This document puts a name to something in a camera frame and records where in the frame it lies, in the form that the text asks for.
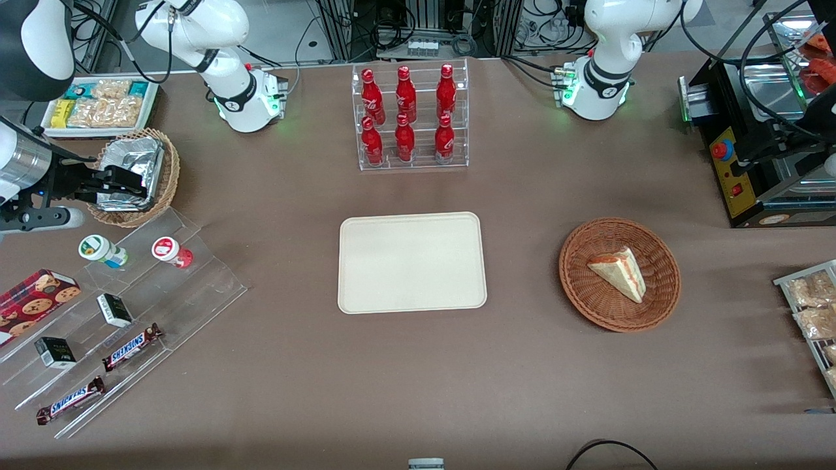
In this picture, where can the wrapped triangle sandwich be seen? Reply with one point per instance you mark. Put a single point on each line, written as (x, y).
(620, 273)

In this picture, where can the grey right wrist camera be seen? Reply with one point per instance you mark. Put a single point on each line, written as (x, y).
(39, 219)

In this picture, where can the light wicker basket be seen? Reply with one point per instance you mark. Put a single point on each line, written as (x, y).
(171, 176)

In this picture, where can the stacked aluminium foil trays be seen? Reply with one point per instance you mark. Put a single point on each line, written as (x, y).
(134, 153)

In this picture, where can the teal snack pack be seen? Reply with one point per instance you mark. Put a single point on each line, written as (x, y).
(138, 89)
(77, 91)

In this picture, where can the yellow snack pack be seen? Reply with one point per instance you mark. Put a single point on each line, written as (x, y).
(62, 113)

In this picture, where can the round brown wicker basket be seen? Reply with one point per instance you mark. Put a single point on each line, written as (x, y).
(588, 294)

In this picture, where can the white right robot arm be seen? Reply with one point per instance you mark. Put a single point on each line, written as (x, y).
(230, 98)

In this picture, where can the clear bag of crackers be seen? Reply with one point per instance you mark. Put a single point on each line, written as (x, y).
(810, 290)
(816, 323)

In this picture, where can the white snack tray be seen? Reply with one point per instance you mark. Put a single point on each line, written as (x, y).
(151, 108)

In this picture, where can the snickers chocolate bar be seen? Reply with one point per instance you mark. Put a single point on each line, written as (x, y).
(130, 347)
(70, 400)

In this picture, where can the red cookie box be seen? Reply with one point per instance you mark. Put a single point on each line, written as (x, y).
(32, 300)

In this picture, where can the red cola bottle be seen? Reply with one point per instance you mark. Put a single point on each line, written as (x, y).
(446, 93)
(444, 142)
(372, 145)
(406, 94)
(404, 142)
(372, 98)

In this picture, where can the black metal oven machine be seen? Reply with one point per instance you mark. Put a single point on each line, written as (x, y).
(731, 98)

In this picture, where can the small black box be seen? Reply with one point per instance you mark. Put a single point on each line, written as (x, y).
(115, 311)
(55, 353)

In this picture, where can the white power strip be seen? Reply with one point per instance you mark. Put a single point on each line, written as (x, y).
(422, 47)

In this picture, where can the small grey device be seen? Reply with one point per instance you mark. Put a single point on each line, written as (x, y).
(426, 464)

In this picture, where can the small clear cracker bag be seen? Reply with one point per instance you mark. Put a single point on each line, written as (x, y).
(111, 89)

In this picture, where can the clear acrylic stepped stand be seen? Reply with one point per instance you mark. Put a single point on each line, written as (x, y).
(196, 287)

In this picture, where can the large clear cracker bag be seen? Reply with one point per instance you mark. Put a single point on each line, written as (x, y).
(104, 112)

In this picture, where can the clear acrylic bottle rack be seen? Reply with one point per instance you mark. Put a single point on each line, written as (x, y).
(421, 160)

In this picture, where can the beige plastic tray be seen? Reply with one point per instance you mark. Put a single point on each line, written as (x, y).
(411, 262)

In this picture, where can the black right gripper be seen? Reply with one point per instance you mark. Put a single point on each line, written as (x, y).
(66, 181)

